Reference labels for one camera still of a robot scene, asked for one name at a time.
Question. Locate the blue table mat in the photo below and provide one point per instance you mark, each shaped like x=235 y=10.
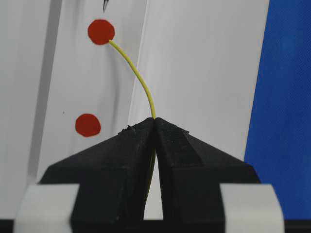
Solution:
x=279 y=137

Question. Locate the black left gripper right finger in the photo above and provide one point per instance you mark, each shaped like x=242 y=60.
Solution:
x=191 y=172

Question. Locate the red dot mark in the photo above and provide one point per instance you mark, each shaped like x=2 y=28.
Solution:
x=87 y=125
x=100 y=31

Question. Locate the white paper sheet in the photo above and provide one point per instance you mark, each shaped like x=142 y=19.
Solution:
x=199 y=58

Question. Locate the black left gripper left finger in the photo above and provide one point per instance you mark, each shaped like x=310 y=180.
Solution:
x=113 y=177

